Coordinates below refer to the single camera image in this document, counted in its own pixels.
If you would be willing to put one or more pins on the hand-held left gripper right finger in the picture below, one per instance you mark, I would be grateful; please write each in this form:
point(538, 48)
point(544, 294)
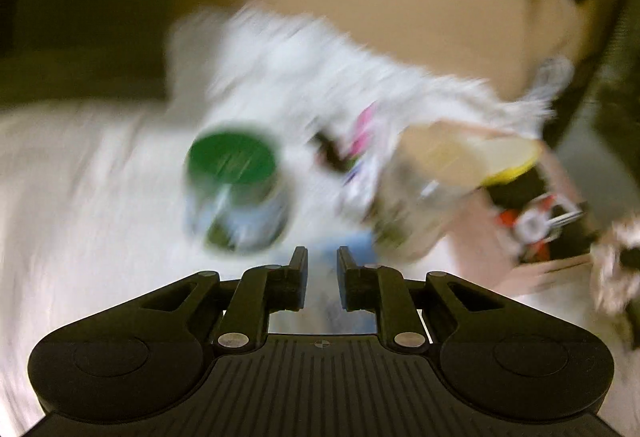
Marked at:
point(345, 284)

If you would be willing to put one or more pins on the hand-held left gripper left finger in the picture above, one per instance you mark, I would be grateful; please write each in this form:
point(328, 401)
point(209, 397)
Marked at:
point(299, 284)

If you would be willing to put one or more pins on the pink cardboard box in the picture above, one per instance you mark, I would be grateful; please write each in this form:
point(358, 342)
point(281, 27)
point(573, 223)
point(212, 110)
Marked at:
point(475, 247)

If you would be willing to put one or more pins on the red white rocket plush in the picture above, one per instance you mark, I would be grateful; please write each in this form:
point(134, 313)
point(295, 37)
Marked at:
point(532, 219)

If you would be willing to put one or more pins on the black round plush toy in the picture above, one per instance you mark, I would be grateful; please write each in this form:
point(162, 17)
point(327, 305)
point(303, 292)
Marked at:
point(520, 189)

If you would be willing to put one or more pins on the yellow plush toy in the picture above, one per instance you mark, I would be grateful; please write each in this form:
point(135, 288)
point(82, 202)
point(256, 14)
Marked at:
point(505, 162)

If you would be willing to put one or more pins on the pink floral scrunchie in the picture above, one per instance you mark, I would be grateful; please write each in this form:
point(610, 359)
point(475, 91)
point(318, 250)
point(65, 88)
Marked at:
point(617, 262)

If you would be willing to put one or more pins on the white blue wipes packet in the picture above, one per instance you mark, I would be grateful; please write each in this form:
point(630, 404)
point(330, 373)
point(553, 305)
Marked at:
point(357, 242)

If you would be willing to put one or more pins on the clear jar of beige powder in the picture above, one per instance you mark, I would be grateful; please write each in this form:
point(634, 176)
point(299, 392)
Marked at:
point(415, 202)

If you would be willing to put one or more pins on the green lid glass jar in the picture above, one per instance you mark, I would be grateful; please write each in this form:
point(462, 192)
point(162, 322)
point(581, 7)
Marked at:
point(232, 189)

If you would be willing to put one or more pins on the small colourful packet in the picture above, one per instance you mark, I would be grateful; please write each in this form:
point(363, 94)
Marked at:
point(360, 142)

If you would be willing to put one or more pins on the white fluffy blanket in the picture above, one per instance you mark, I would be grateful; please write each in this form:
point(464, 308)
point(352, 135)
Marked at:
point(300, 62)

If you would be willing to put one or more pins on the white knit blanket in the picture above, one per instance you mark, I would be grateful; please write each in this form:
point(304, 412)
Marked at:
point(90, 197)

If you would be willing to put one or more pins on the grey computer case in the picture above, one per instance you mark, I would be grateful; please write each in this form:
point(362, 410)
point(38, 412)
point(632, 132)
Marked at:
point(610, 92)

